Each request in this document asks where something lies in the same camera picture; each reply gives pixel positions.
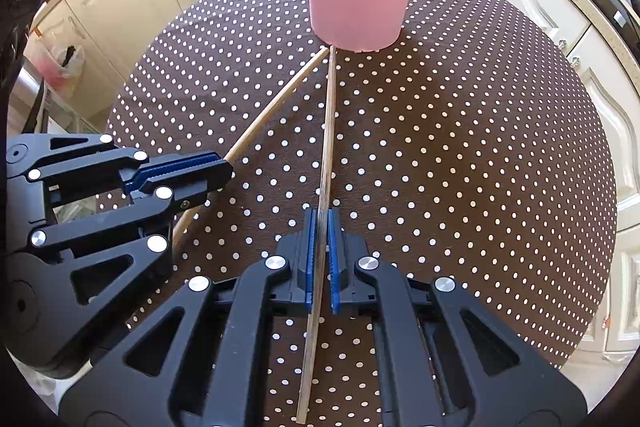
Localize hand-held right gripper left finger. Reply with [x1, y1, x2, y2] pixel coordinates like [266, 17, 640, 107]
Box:
[57, 207, 318, 427]

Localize clear plastic bag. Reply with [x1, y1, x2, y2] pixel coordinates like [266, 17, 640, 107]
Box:
[24, 31, 86, 96]

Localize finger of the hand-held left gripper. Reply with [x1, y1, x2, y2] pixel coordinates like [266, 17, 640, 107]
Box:
[31, 181, 229, 309]
[9, 134, 235, 196]

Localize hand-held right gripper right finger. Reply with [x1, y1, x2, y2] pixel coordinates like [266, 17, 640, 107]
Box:
[327, 207, 587, 427]

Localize brown polka dot tablecloth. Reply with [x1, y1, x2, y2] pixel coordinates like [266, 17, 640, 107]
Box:
[102, 0, 619, 427]

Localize light wooden chopstick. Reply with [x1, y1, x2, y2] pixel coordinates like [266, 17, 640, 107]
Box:
[295, 45, 337, 425]
[171, 46, 330, 254]

